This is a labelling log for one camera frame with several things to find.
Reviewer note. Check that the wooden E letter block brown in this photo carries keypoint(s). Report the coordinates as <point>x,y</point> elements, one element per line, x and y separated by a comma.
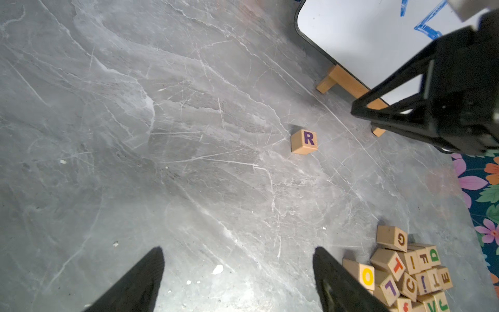
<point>444,276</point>

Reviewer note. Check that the wooden O letter block yellow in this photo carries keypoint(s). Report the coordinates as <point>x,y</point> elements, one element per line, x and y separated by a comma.
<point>364,274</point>

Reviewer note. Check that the wooden T letter block brown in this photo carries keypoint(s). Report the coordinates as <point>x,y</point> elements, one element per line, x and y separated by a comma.
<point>434,281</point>

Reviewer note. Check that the wooden C letter block brown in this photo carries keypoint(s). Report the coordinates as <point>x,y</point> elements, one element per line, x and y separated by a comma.
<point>408,287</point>

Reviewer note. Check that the wooden D letter block green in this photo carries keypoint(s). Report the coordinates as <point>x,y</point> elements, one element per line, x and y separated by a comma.
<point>428,255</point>

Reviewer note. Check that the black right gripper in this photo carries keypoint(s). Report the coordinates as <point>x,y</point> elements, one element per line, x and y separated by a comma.
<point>456,107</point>

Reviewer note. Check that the wooden L letter block purple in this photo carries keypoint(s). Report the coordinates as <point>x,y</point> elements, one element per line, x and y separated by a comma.
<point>386,289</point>

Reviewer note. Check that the wooden J letter block purple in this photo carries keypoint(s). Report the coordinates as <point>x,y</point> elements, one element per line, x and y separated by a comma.
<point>423,283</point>

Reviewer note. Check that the wooden T letter block red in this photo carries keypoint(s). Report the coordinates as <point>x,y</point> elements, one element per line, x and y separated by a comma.
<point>388,261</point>

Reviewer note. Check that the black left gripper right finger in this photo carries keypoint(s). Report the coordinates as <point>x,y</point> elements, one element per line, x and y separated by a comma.
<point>337,289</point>

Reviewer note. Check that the wooden J letter block green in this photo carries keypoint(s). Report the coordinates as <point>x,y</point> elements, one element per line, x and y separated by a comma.
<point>441,302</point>

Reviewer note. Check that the white whiteboard with RED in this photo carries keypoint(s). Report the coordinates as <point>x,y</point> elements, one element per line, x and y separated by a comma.
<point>372,39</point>

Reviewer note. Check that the wooden G letter block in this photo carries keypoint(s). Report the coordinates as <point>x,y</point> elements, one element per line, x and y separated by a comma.
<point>392,237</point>

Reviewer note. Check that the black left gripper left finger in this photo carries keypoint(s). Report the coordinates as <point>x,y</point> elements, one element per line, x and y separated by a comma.
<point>138,289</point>

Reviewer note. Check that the wooden R letter block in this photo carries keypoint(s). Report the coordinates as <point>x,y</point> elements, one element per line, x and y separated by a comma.
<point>304,142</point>

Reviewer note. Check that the wooden V letter block green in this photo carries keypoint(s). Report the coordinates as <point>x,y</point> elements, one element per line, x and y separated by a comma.
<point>425,303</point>

